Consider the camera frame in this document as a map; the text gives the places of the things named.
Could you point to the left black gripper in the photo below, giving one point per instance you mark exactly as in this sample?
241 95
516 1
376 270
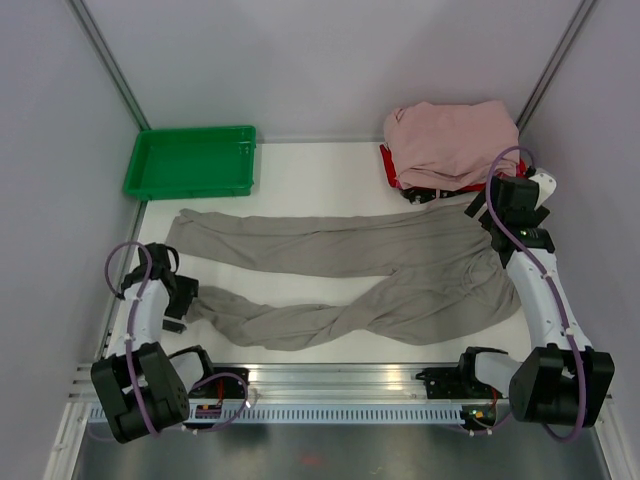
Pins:
188 289

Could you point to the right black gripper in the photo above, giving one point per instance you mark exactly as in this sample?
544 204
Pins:
476 205

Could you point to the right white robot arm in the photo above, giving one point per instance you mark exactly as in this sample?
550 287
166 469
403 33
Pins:
563 381

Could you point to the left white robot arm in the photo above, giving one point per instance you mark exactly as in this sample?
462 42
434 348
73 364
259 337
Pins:
140 388

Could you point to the pink folded trousers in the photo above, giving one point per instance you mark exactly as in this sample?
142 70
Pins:
447 147

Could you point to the red folded garment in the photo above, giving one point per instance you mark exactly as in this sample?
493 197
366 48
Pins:
390 172

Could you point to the dark patterned folded garment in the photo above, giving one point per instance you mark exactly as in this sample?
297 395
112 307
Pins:
417 196

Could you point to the green plastic tray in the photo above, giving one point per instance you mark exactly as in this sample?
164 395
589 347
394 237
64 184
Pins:
192 163

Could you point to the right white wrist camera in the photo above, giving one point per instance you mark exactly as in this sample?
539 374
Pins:
547 185

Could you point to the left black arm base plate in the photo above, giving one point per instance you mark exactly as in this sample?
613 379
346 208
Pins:
220 382

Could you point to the aluminium mounting rail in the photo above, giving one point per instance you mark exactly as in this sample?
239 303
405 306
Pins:
365 383

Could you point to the slotted grey cable duct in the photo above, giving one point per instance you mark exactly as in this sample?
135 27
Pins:
437 414

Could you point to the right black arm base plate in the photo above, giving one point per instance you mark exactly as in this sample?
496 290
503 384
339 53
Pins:
456 383

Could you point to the right aluminium frame post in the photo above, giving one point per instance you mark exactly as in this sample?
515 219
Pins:
575 27

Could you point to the aluminium frame post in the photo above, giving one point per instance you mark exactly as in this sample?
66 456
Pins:
575 27
100 46

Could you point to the left aluminium frame post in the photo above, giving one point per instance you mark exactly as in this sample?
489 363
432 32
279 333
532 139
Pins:
100 46

